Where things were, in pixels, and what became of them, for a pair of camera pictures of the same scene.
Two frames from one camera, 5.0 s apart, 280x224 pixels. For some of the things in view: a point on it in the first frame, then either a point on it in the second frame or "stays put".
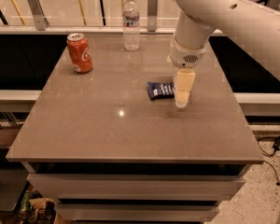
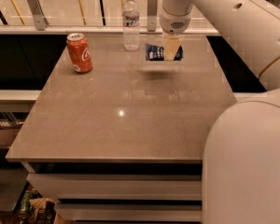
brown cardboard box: x=4 y=131 stays put
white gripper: x=186 y=57 → x=175 y=23
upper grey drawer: x=136 y=186 stays put
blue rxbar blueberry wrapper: x=161 y=90 → x=157 y=53
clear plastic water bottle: x=132 y=23 stays put
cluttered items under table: x=35 y=208 stays put
